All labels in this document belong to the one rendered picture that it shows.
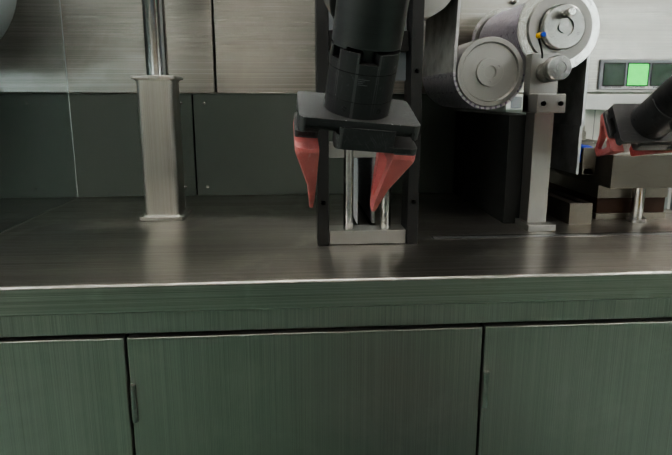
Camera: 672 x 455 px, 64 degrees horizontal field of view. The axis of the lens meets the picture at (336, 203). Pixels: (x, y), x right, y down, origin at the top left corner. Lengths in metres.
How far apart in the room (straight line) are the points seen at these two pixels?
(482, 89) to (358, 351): 0.51
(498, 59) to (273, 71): 0.52
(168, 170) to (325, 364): 0.49
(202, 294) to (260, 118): 0.66
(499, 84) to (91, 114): 0.89
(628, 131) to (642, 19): 0.66
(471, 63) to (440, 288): 0.44
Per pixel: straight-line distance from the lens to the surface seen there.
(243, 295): 0.71
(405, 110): 0.49
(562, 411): 0.91
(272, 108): 1.29
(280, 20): 1.30
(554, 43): 1.04
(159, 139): 1.07
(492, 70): 1.02
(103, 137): 1.37
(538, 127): 1.01
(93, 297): 0.76
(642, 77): 1.53
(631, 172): 1.11
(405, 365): 0.80
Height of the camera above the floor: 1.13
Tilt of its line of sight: 11 degrees down
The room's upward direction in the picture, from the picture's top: straight up
